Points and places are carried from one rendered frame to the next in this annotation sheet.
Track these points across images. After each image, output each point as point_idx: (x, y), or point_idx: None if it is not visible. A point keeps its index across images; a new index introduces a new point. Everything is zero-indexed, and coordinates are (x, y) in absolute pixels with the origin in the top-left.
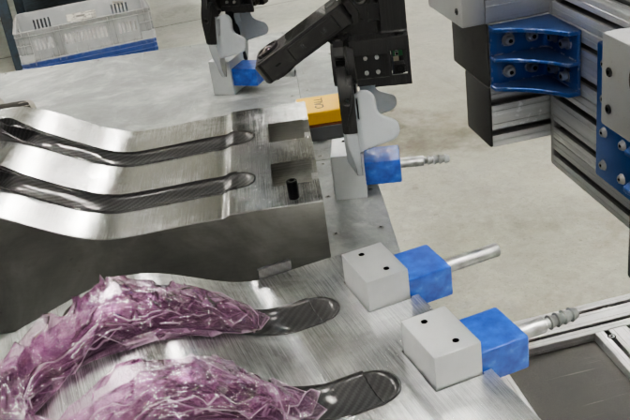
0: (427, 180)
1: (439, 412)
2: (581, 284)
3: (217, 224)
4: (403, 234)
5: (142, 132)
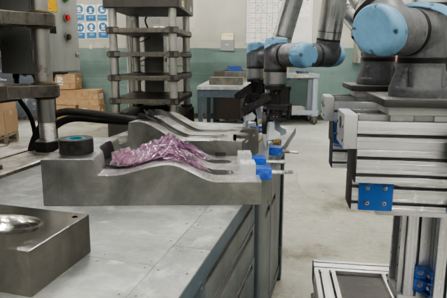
0: (350, 221)
1: (237, 177)
2: None
3: (210, 142)
4: (328, 237)
5: (206, 127)
